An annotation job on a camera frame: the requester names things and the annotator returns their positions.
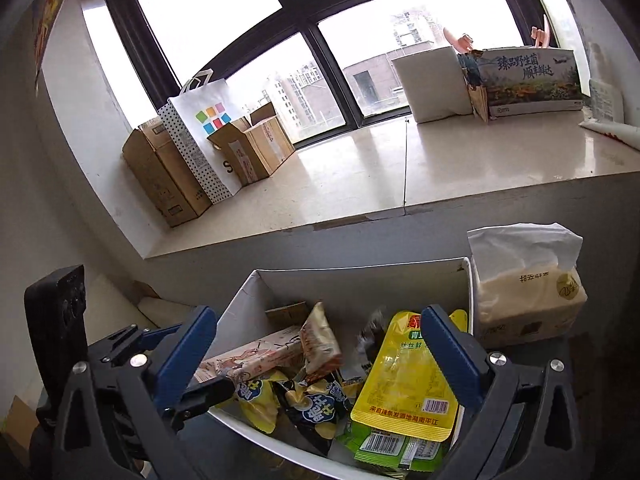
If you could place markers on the white tube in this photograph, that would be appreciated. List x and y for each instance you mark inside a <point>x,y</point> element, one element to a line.
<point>626,134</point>

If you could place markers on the tissue pack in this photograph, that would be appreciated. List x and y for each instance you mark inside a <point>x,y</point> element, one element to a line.
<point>526,281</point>

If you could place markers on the cream tufted sofa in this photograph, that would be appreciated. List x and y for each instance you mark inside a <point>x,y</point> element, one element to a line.
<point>108,311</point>

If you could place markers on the white cardboard storage box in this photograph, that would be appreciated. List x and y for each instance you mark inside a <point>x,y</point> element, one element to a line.
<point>350,296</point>

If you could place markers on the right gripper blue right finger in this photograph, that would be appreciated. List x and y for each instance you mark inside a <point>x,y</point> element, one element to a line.
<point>458,355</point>

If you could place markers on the black yellow chip bag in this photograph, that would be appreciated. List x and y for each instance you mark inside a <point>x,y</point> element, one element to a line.
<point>315,410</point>

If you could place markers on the pink cartoon snack bag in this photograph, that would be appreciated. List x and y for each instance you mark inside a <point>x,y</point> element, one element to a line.
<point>253,359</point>

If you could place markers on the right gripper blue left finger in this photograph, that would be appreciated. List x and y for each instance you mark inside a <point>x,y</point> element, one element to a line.
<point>178,355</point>

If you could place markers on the small orange bread packet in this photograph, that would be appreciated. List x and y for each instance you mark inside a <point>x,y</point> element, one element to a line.
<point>321,350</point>

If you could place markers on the yellow snack pouch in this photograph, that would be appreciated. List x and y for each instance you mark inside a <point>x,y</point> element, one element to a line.
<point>405,392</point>

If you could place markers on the tall brown cardboard box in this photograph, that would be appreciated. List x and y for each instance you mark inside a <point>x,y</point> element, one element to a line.
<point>160,169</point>

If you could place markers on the printed landscape gift box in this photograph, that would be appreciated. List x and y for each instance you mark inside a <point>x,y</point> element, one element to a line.
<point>524,80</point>

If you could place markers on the open small cardboard box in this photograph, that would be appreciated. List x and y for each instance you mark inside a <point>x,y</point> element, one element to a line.
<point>255,146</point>

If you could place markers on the grey chip bag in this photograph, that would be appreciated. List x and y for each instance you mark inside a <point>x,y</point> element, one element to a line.
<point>258,403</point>

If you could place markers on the clear dark meat snack packet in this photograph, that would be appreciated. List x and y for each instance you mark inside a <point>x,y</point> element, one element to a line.
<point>360,356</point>

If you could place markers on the white polka dot paper bag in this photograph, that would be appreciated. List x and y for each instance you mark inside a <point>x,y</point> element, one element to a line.
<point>202,107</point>

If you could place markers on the white spray bottle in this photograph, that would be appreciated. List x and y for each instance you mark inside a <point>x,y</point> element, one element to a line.
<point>606,101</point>

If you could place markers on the green snack packet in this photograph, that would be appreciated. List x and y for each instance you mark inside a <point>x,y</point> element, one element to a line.
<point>392,452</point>

